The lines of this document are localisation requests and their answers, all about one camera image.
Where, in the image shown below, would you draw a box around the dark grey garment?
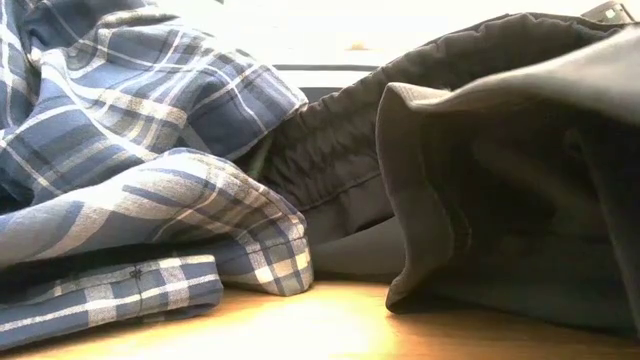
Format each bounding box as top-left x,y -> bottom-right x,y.
375,22 -> 640,337

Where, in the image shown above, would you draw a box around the dark elastic-waist pants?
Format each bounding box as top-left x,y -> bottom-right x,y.
234,12 -> 624,284

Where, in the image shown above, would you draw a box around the blue plaid flannel shirt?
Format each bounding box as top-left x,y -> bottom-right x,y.
0,0 -> 315,351

